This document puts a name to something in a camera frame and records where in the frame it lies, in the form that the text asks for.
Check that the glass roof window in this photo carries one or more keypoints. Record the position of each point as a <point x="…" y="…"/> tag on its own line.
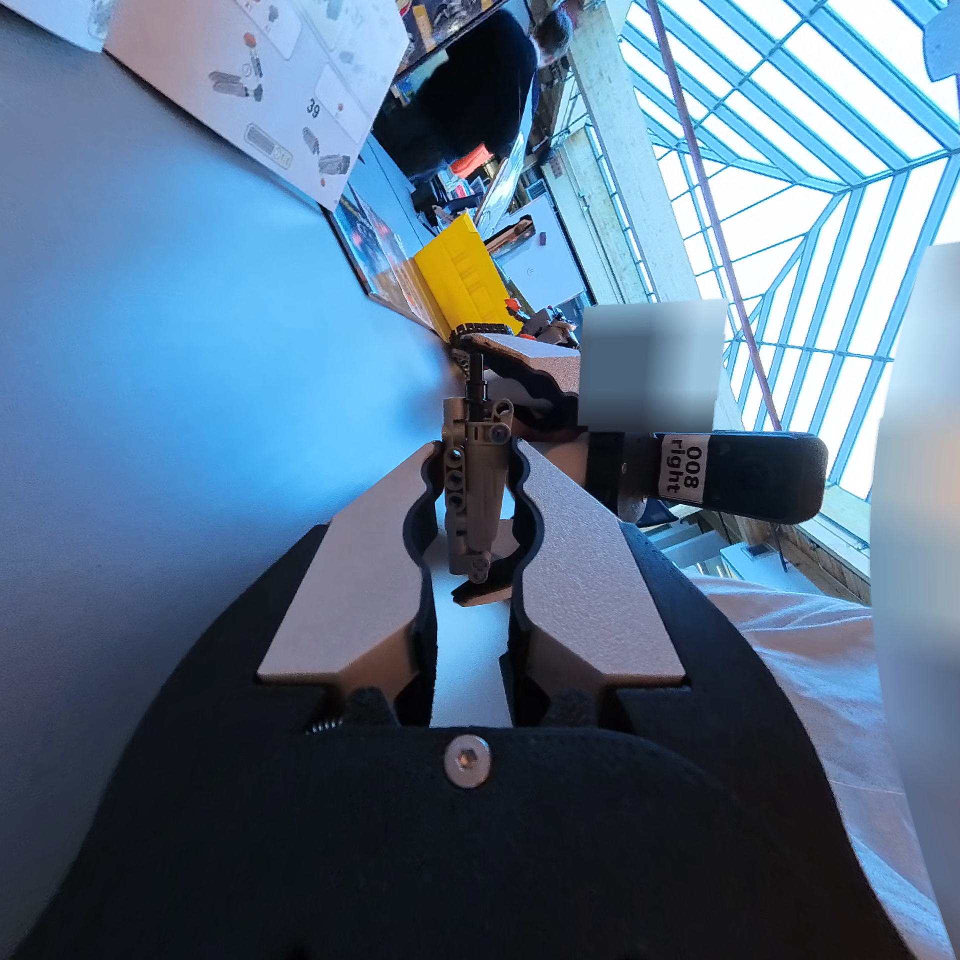
<point x="825" y="150"/>

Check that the yellow plastic box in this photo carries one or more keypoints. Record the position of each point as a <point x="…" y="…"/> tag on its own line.
<point x="465" y="277"/>

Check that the blue booklet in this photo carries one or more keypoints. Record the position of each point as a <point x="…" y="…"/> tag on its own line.
<point x="375" y="255"/>

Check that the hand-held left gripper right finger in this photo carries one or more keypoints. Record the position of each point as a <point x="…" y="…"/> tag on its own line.
<point x="600" y="592"/>

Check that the white instruction booklet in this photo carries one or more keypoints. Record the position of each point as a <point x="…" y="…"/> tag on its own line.
<point x="225" y="75"/>

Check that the grey desk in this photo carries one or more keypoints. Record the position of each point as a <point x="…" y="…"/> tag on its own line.
<point x="150" y="375"/>

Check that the person's white clothing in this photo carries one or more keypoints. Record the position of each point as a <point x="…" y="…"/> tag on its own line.
<point x="795" y="675"/>

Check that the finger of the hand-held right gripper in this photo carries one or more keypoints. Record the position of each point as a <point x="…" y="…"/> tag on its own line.
<point x="540" y="360"/>
<point x="487" y="592"/>

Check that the white cabinet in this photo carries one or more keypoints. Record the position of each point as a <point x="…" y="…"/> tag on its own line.
<point x="544" y="255"/>

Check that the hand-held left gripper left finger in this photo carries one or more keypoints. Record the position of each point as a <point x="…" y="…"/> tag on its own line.
<point x="352" y="592"/>

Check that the pale wooden beam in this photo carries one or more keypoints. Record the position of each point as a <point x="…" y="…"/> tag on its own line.
<point x="622" y="112"/>

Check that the grey toy brick assembly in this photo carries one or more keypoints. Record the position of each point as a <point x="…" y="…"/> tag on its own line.
<point x="472" y="480"/>

